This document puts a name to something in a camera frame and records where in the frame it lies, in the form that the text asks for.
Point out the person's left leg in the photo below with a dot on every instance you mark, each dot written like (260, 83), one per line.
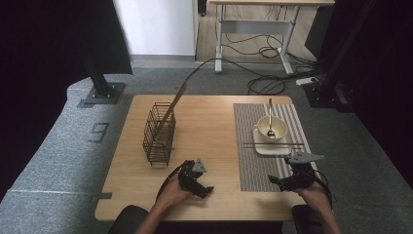
(128, 219)

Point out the grey floor socket plate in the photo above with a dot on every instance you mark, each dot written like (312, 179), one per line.
(99, 131)

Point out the grey striped woven placemat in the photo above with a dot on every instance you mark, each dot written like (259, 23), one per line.
(256, 175)

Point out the white rectangular plate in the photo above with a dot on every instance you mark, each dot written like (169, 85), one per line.
(272, 151)

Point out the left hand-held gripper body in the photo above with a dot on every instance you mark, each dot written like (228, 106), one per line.
(190, 178)

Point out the cream ceramic bowl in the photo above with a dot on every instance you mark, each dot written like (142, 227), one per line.
(281, 128)

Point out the brown wooden chopstick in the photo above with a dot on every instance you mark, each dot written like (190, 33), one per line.
(177, 99)
(250, 147)
(279, 144)

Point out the white panel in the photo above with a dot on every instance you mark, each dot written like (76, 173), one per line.
(156, 26)

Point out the metal spoon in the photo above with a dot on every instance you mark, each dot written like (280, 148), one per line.
(270, 113)

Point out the black curtain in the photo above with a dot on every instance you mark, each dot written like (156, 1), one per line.
(389, 81)
(48, 48)

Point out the person's right hand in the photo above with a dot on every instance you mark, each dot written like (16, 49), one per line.
(318, 198)

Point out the black stand with grey base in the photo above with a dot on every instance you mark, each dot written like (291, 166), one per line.
(102, 87)

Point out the person's left hand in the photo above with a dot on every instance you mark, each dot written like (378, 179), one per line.
(173, 195)

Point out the white-legged wooden desk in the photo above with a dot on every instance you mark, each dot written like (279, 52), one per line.
(253, 26)

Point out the white power strip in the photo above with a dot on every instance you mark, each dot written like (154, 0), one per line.
(307, 81)

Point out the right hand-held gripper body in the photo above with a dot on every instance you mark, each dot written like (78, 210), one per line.
(302, 178)

